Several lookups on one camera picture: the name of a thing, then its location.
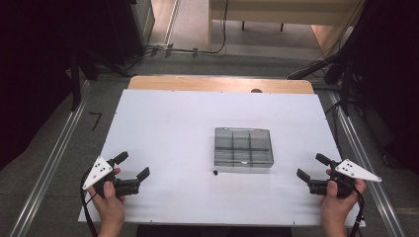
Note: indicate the person's right hand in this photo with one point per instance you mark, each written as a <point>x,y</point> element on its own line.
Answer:
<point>336,207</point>

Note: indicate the white board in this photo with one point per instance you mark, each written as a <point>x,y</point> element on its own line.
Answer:
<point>171,131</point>

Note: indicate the clear plastic compartment box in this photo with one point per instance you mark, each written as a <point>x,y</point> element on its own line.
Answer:
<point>243,149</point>

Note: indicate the beige cabinet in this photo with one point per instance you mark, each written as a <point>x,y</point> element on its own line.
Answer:
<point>276,11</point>

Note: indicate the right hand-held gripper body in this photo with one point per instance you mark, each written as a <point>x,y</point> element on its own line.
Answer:
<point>354,171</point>

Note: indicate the black metal stand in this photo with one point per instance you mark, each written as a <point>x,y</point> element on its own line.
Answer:
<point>344,82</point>
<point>76,79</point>

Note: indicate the metal floor rail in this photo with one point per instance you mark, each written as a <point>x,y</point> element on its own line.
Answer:
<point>365,154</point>
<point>52,158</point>

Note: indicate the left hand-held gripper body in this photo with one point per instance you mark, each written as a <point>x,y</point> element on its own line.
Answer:
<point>99,171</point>

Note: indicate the dark cabinet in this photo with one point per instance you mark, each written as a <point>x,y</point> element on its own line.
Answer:
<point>131,29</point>

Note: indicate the black curtain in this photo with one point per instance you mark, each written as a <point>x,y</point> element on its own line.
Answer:
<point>392,72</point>
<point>33,65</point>

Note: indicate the wooden table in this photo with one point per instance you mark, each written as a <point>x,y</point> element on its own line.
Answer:
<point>197,84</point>

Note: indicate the person's left hand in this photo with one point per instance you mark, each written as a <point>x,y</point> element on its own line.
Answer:
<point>110,205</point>

